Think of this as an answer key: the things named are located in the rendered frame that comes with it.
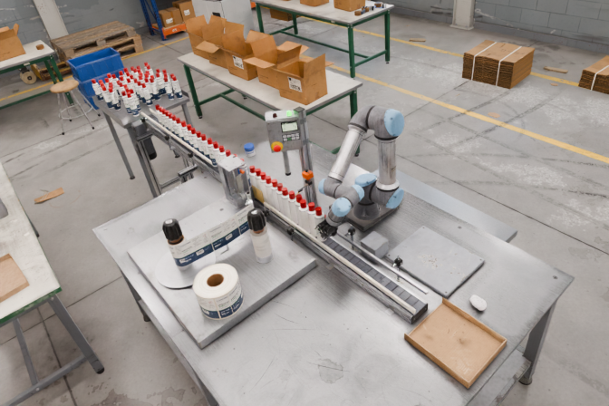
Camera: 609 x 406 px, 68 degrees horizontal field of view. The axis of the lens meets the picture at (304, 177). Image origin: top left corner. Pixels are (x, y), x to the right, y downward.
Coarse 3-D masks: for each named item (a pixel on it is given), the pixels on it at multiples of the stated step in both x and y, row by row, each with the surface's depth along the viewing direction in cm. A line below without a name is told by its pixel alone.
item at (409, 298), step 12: (276, 216) 256; (312, 240) 235; (336, 252) 226; (348, 252) 225; (360, 264) 218; (360, 276) 212; (372, 276) 210; (384, 276) 210; (396, 288) 203; (408, 300) 197
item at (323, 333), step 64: (192, 192) 290; (128, 256) 248; (320, 256) 231; (384, 256) 226; (512, 256) 217; (256, 320) 204; (320, 320) 200; (384, 320) 196; (512, 320) 189; (256, 384) 179; (320, 384) 176; (384, 384) 173; (448, 384) 170
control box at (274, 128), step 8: (272, 112) 227; (280, 112) 226; (272, 120) 221; (280, 120) 221; (288, 120) 221; (296, 120) 221; (272, 128) 222; (280, 128) 223; (272, 136) 225; (280, 136) 225; (272, 144) 228; (280, 144) 228; (288, 144) 229; (296, 144) 229; (272, 152) 231
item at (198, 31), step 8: (200, 16) 513; (216, 16) 511; (192, 24) 510; (200, 24) 515; (208, 24) 483; (216, 24) 489; (224, 24) 499; (192, 32) 512; (200, 32) 518; (208, 32) 487; (216, 32) 493; (192, 40) 508; (200, 40) 492; (192, 48) 517; (200, 56) 511
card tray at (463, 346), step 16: (448, 304) 197; (432, 320) 193; (448, 320) 192; (464, 320) 191; (416, 336) 188; (432, 336) 187; (448, 336) 186; (464, 336) 185; (480, 336) 184; (496, 336) 182; (432, 352) 181; (448, 352) 181; (464, 352) 180; (480, 352) 179; (496, 352) 174; (448, 368) 172; (464, 368) 174; (480, 368) 170; (464, 384) 169
